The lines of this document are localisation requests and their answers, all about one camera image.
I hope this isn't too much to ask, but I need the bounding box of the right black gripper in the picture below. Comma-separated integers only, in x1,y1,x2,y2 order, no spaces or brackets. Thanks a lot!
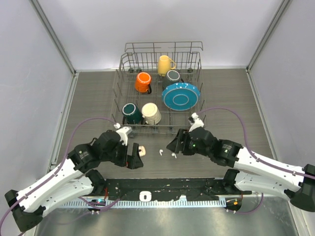
166,129,211,158

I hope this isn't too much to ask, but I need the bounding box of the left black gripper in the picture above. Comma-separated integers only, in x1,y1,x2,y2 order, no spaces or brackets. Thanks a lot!
101,140,143,168

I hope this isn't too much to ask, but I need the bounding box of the white charging case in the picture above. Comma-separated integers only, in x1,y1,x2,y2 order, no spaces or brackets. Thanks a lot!
139,191,152,202

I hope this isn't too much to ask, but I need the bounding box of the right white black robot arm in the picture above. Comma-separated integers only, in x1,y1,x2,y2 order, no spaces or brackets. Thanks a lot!
166,127,315,212

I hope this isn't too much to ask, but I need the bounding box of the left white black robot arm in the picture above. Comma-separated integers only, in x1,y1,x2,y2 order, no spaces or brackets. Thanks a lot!
5,126,143,232

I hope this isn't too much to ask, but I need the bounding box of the dark green mug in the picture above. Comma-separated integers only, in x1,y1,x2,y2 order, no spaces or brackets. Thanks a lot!
122,103,144,125

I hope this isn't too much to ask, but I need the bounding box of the cream white mug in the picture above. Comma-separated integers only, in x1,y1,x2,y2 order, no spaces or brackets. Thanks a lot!
141,103,161,125

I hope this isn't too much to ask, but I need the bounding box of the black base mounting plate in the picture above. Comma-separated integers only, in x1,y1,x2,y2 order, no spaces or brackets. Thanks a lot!
98,177,252,201

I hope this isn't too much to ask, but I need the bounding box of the blue plate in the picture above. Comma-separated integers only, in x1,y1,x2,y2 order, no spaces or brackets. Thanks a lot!
161,82,201,111

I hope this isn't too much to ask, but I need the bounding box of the grey mug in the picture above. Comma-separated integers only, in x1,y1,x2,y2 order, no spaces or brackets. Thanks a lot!
162,70,184,89

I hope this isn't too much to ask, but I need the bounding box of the orange mug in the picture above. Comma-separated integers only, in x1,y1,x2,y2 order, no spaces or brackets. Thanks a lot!
135,72,152,94

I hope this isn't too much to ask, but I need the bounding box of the yellow mug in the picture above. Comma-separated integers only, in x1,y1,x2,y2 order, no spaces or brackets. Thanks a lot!
157,55,177,76

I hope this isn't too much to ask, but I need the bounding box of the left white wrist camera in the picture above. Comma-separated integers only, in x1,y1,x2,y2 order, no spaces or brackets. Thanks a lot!
114,123,132,146

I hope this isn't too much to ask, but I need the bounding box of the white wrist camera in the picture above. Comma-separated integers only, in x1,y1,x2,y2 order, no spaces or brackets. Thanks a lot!
189,113,204,132
114,123,132,146

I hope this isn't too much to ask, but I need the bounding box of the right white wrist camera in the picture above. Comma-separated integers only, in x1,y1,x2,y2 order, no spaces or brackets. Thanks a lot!
189,113,204,132

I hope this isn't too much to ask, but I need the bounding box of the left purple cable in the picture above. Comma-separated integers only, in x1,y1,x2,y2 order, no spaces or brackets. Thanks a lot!
0,117,116,236

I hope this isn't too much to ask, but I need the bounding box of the grey wire dish rack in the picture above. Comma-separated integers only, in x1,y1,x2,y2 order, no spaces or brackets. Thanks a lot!
111,41,205,137

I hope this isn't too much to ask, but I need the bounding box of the white slotted cable duct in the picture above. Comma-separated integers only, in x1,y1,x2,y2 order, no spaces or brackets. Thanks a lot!
63,199,227,208

